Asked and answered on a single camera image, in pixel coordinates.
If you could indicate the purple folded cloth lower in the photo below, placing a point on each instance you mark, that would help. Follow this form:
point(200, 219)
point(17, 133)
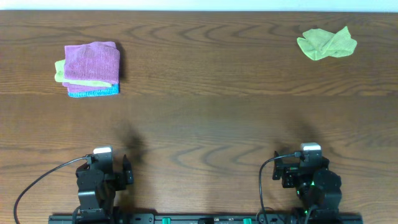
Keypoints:
point(73, 88)

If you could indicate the blue folded cloth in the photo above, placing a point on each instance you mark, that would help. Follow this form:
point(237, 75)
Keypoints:
point(114, 90)

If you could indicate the yellow-green folded cloth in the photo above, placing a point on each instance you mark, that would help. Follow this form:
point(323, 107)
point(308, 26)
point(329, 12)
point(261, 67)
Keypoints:
point(59, 77)

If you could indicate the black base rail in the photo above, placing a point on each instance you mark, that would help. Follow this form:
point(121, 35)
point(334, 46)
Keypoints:
point(148, 218)

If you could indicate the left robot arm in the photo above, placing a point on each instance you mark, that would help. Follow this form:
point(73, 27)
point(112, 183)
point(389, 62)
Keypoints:
point(95, 205)

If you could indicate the purple folded cloth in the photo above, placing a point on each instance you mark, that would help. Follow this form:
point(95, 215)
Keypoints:
point(73, 88)
point(97, 61)

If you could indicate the purple folded cloth top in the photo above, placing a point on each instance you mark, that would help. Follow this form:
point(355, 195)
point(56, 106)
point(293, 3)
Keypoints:
point(97, 61)

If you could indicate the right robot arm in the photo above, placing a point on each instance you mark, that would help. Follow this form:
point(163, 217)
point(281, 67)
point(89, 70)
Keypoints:
point(318, 188)

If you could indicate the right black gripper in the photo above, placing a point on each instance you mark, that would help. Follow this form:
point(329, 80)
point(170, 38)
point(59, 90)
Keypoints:
point(290, 173)

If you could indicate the light green cloth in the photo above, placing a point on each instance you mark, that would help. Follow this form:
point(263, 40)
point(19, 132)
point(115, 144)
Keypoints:
point(317, 44)

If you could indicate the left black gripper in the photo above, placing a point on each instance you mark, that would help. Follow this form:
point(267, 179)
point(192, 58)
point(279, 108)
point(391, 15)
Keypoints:
point(119, 176)

